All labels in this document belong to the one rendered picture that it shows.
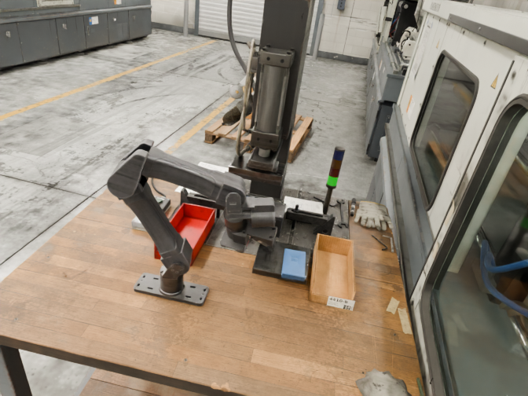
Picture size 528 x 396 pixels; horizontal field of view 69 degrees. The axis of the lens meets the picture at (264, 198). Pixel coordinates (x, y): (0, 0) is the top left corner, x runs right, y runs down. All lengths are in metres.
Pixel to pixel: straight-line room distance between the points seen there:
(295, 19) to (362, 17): 9.16
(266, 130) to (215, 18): 9.80
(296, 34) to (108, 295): 0.90
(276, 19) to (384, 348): 0.95
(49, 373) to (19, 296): 1.01
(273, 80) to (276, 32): 0.15
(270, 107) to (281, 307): 0.58
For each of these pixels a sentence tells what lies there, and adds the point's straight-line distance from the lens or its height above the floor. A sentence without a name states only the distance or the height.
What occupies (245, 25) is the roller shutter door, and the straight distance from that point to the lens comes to 10.73.
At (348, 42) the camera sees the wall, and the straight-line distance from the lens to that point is 10.42.
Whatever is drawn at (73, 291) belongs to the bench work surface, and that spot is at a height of 0.90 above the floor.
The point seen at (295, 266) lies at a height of 0.92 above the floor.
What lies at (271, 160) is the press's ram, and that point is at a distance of 1.25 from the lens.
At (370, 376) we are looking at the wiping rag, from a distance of 1.03.
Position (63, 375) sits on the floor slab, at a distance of 2.15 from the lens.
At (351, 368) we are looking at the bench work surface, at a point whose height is 0.90.
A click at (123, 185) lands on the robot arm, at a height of 1.26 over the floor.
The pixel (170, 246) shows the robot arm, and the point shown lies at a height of 1.08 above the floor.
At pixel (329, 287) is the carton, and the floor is 0.90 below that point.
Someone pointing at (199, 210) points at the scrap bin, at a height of 0.94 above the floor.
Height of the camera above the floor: 1.70
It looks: 30 degrees down
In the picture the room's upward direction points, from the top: 8 degrees clockwise
